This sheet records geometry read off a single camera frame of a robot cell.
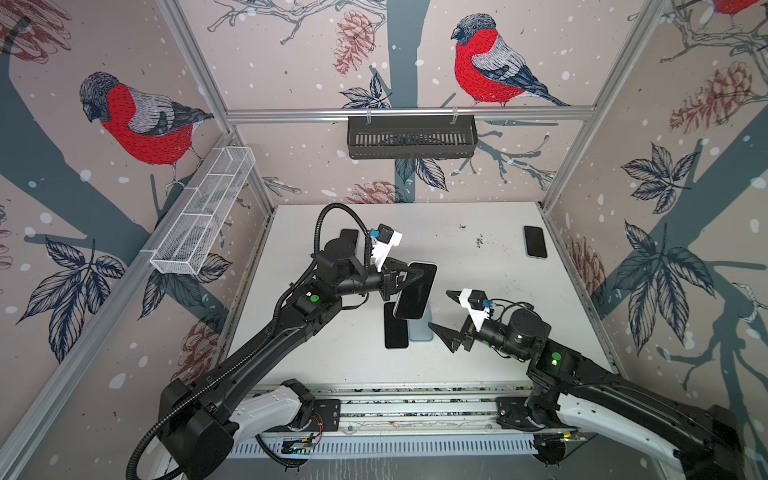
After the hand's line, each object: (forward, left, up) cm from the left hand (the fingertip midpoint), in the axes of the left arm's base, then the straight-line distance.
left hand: (420, 276), depth 62 cm
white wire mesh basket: (+12, +56, -3) cm, 57 cm away
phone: (+1, +5, -33) cm, 33 cm away
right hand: (-3, -4, -11) cm, 12 cm away
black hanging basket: (+60, 0, -4) cm, 61 cm away
